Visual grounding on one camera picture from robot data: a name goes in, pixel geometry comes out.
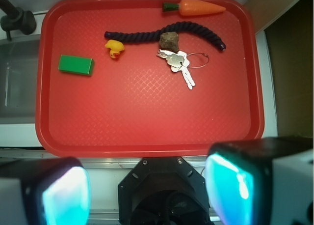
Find metal sink basin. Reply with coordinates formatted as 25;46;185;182
0;35;40;124

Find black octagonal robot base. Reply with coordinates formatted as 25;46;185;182
118;157;213;225

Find silver keys on ring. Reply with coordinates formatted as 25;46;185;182
156;49;209;90

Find red plastic tray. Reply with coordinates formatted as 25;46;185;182
35;0;264;158

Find dark purple rope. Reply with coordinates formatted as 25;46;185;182
104;22;227;52

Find brown rock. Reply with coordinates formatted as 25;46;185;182
158;32;179;53

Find orange plastic carrot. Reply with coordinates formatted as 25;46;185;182
162;0;226;16

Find black faucet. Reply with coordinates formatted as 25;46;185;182
0;0;37;41

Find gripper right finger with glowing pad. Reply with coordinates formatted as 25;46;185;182
205;137;314;225

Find green rectangular block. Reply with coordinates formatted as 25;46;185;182
58;55;95;76

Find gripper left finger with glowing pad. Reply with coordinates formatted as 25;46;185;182
0;157;91;225

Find yellow rubber duck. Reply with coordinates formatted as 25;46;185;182
105;39;125;59

